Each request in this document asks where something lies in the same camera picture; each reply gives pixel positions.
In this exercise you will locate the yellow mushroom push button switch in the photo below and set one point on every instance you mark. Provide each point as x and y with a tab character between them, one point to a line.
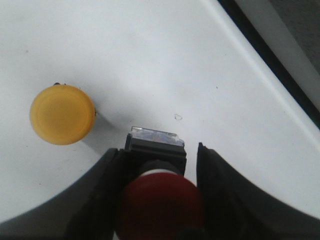
62	114

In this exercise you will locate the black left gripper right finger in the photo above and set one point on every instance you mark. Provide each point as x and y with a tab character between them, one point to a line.
237	209

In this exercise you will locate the red mushroom push button switch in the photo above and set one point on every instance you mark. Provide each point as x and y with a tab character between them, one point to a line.
158	202

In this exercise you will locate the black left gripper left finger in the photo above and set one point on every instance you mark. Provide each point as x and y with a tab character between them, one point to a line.
83	211

